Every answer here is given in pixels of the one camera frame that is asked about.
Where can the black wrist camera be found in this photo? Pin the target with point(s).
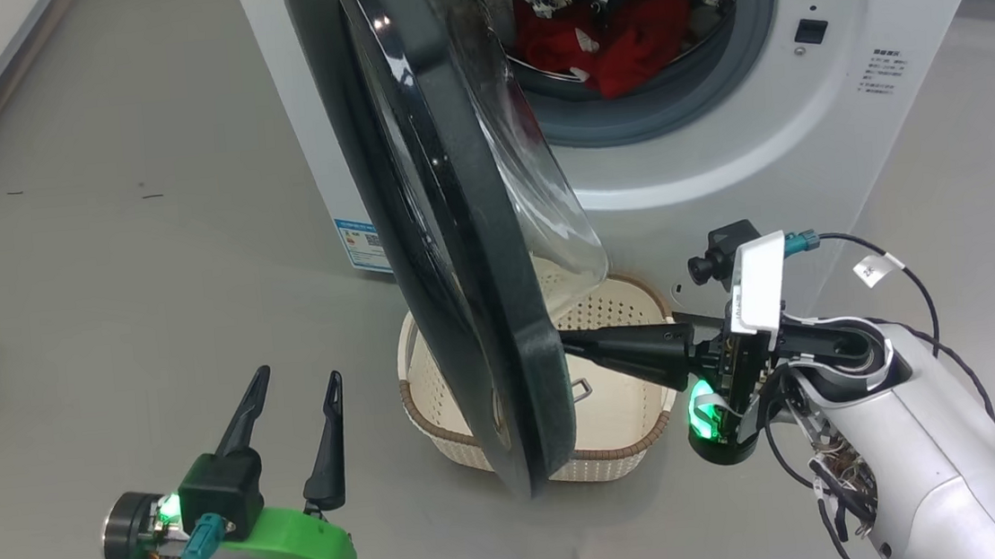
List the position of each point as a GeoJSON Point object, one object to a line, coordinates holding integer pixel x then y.
{"type": "Point", "coordinates": [223, 493]}
{"type": "Point", "coordinates": [720, 251]}

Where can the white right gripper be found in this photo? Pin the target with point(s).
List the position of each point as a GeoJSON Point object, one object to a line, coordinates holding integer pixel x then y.
{"type": "Point", "coordinates": [755, 293]}

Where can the beige perforated laundry basket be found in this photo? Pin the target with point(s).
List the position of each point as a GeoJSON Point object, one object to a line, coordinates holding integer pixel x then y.
{"type": "Point", "coordinates": [617, 413]}

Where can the red garment with white stripes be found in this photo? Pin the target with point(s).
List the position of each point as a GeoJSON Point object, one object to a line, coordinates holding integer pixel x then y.
{"type": "Point", "coordinates": [639, 42]}

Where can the black round washing machine door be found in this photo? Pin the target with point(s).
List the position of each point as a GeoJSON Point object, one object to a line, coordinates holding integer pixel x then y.
{"type": "Point", "coordinates": [457, 229]}

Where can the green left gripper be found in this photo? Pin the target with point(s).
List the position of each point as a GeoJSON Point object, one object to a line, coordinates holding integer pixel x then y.
{"type": "Point", "coordinates": [305, 548]}

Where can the white front-load washing machine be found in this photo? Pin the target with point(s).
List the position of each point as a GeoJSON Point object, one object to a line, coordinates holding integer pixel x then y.
{"type": "Point", "coordinates": [721, 161]}

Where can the grey rubber door seal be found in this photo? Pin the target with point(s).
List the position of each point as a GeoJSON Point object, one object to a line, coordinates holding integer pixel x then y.
{"type": "Point", "coordinates": [672, 111]}

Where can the black door latch socket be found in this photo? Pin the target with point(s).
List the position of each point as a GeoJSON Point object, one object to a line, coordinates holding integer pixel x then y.
{"type": "Point", "coordinates": [811, 31]}

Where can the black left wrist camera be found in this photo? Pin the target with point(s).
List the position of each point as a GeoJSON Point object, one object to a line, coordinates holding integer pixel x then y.
{"type": "Point", "coordinates": [223, 493]}

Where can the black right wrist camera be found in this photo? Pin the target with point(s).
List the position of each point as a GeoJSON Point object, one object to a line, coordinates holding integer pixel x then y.
{"type": "Point", "coordinates": [720, 251]}

